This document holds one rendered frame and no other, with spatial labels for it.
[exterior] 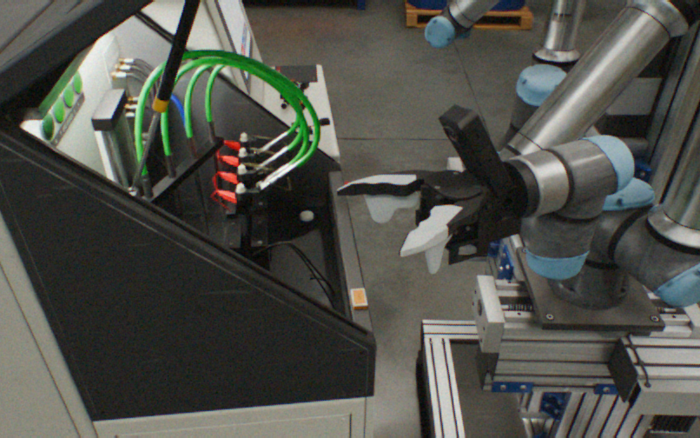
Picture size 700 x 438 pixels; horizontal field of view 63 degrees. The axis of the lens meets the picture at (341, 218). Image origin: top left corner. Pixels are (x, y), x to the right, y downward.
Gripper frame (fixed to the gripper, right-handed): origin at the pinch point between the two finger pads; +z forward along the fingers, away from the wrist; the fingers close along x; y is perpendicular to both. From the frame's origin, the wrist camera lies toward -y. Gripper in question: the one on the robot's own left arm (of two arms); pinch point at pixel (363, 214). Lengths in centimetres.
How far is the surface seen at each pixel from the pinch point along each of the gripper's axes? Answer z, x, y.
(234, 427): 13, 41, 67
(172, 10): 1, 101, -8
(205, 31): -5, 100, -2
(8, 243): 41, 43, 14
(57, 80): 28, 55, -6
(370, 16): -252, 507, 78
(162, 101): 14.4, 33.5, -5.9
